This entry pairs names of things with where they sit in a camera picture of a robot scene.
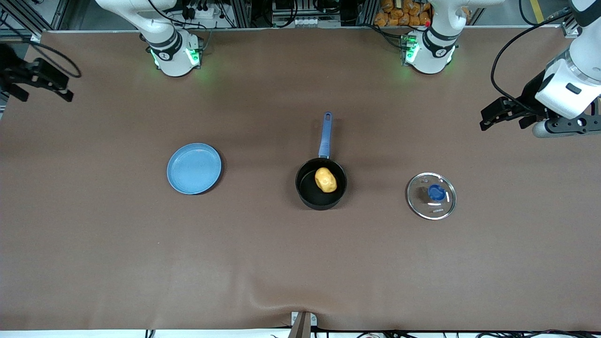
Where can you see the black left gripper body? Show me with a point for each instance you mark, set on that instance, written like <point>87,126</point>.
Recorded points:
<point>531,95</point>

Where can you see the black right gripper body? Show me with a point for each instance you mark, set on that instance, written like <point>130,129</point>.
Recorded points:
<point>10,70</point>

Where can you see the glass lid with blue knob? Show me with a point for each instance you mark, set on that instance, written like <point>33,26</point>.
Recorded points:
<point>432,197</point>

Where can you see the yellow potato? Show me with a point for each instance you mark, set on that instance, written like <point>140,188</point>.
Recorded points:
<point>326,180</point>

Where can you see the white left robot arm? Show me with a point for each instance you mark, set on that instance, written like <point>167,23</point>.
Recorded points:
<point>573,84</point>

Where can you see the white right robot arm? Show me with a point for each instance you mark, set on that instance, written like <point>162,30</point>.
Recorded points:
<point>173,61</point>

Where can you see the bag of orange pieces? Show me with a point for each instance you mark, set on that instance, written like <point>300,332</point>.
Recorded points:
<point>399,14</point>

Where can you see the white power strip with plugs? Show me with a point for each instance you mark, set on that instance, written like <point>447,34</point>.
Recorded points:
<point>199,11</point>

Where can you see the blue plastic plate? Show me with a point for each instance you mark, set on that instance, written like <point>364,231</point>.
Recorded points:
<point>194,169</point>

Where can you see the aluminium frame with diagonal strut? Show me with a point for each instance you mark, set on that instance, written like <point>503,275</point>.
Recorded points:
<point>58,14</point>

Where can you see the aluminium corner frame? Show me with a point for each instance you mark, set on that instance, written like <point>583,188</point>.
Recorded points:
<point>570,28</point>

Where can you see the aluminium frame post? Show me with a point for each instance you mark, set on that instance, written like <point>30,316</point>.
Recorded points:
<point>240,14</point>

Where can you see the metal table edge bracket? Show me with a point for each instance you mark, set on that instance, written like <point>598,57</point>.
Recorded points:
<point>303,324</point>

